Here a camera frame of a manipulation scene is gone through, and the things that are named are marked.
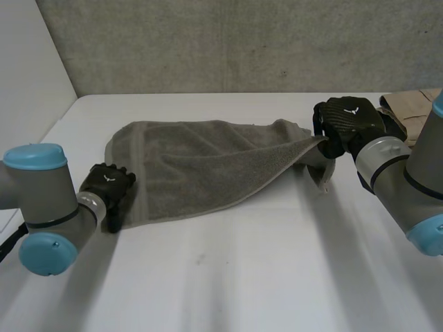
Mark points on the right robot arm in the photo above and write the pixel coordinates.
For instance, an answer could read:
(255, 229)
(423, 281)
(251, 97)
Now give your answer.
(405, 173)

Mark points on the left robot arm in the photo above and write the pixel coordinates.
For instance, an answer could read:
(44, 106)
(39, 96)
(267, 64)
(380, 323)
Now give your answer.
(43, 207)

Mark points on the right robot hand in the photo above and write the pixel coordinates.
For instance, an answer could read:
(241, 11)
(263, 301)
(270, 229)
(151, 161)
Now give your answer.
(342, 119)

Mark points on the grey towel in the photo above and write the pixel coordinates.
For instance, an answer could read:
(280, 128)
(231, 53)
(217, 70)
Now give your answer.
(194, 169)

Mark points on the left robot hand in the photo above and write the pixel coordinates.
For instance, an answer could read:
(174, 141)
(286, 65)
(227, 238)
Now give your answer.
(108, 183)

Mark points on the beige shorts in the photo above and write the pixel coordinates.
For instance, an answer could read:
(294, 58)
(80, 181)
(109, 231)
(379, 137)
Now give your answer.
(408, 110)

